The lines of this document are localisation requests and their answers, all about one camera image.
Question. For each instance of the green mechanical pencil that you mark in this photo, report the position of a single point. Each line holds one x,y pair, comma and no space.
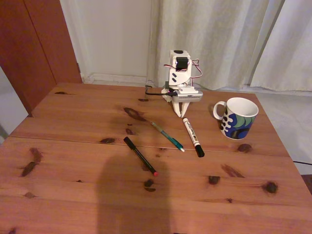
168,136

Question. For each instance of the white marker black cap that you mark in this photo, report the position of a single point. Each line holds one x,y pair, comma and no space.
192,135

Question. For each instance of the white baseboard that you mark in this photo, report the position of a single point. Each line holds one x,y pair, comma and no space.
114,77

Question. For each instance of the silver camera box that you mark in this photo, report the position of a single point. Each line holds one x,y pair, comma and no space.
187,96

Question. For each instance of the white furniture panel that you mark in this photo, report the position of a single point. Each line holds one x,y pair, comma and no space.
9,104

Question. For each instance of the black pen red end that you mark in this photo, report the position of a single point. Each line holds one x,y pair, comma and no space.
139,153

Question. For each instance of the white blue green mug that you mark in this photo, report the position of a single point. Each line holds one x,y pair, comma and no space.
234,126

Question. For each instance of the brown wooden cabinet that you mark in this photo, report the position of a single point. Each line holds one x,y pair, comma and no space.
29,48

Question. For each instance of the white curtain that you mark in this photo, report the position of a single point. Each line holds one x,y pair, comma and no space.
207,36
292,48

